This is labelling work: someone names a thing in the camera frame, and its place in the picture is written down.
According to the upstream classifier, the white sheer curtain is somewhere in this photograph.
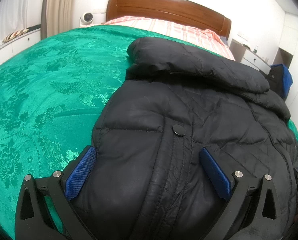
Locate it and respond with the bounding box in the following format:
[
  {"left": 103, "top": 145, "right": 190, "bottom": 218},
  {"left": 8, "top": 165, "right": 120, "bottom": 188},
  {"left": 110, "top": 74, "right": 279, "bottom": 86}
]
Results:
[{"left": 0, "top": 0, "right": 47, "bottom": 45}]

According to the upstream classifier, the white drawer cabinet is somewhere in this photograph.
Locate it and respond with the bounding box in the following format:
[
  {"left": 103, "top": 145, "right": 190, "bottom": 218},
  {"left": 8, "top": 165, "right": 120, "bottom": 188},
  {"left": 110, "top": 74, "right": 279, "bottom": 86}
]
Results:
[{"left": 0, "top": 27, "right": 42, "bottom": 68}]

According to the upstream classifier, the white nightstand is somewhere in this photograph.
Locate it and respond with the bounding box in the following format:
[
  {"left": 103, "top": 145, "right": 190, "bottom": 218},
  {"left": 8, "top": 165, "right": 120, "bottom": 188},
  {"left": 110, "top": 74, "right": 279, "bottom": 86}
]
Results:
[{"left": 229, "top": 39, "right": 271, "bottom": 72}]

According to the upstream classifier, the blue jacket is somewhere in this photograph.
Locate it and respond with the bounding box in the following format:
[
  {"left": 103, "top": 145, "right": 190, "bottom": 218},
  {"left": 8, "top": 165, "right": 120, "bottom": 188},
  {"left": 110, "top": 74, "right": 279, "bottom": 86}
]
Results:
[{"left": 271, "top": 64, "right": 293, "bottom": 99}]

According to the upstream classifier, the small white fan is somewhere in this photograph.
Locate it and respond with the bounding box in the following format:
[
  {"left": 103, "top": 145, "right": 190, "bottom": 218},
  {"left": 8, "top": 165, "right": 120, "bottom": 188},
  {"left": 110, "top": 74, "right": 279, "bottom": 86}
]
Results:
[{"left": 79, "top": 12, "right": 94, "bottom": 27}]

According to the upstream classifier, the black puffer jacket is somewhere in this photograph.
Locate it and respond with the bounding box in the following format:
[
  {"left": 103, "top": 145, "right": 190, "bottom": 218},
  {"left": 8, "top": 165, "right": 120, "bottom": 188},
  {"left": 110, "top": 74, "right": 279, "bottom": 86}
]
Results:
[{"left": 73, "top": 37, "right": 298, "bottom": 240}]

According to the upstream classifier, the green floral bedspread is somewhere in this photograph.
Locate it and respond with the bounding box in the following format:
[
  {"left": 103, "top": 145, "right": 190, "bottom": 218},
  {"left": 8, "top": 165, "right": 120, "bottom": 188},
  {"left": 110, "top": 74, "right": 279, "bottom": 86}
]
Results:
[{"left": 0, "top": 24, "right": 298, "bottom": 240}]

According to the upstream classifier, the black hanging coat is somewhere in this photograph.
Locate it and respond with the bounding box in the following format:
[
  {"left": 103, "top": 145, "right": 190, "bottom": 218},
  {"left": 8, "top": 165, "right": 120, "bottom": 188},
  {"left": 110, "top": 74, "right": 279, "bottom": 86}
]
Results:
[{"left": 266, "top": 65, "right": 288, "bottom": 98}]

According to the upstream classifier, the wooden headboard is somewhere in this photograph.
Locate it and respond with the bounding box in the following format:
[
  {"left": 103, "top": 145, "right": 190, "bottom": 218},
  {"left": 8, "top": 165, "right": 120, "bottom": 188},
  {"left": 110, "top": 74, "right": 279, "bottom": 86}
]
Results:
[{"left": 105, "top": 0, "right": 232, "bottom": 46}]

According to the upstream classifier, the beige curtain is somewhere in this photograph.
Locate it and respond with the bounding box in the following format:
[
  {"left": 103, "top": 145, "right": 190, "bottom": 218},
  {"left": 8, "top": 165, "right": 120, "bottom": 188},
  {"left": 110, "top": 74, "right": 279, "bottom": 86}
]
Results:
[{"left": 40, "top": 0, "right": 77, "bottom": 40}]

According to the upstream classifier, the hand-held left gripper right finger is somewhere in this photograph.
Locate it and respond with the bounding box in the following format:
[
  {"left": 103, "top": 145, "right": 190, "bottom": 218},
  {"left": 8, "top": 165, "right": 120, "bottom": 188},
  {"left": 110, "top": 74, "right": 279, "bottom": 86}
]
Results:
[{"left": 199, "top": 147, "right": 283, "bottom": 240}]

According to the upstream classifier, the pink striped pillow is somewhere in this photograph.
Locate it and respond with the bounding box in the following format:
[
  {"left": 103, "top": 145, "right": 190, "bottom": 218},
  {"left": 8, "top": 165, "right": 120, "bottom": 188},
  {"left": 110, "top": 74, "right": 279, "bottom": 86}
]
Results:
[{"left": 104, "top": 16, "right": 236, "bottom": 61}]

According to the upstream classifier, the striped cushion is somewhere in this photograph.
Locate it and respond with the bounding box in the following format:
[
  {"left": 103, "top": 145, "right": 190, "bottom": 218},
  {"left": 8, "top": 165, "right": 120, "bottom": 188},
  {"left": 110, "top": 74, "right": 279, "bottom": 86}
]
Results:
[{"left": 2, "top": 29, "right": 28, "bottom": 42}]

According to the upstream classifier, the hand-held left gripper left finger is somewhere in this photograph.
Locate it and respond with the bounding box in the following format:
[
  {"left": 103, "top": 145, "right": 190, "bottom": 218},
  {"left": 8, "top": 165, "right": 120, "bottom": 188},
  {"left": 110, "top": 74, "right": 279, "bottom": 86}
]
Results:
[{"left": 14, "top": 145, "right": 97, "bottom": 240}]

